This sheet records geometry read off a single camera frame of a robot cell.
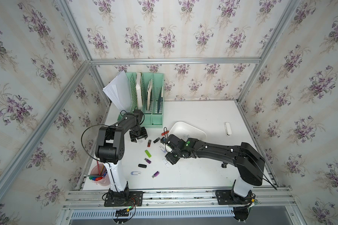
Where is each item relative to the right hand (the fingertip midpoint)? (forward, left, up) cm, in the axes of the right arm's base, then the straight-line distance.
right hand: (171, 155), depth 83 cm
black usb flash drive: (-4, +18, -6) cm, 19 cm away
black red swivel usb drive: (+10, +15, -5) cm, 19 cm away
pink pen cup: (-12, +39, +2) cm, 41 cm away
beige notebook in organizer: (+41, +17, +14) cm, 46 cm away
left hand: (+13, +20, -4) cm, 24 cm away
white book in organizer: (+38, +23, +18) cm, 48 cm away
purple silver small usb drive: (-1, +15, -5) cm, 16 cm away
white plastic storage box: (+21, -9, -5) cm, 24 cm away
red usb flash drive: (+20, +5, -6) cm, 21 cm away
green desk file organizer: (+40, +19, +14) cm, 47 cm away
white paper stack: (+40, +37, +17) cm, 57 cm away
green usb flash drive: (+3, +15, -6) cm, 17 cm away
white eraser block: (+22, -41, -3) cm, 46 cm away
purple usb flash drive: (-10, +9, -6) cm, 15 cm away
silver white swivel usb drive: (-9, +21, -6) cm, 23 cm away
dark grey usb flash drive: (+13, +11, -5) cm, 18 cm away
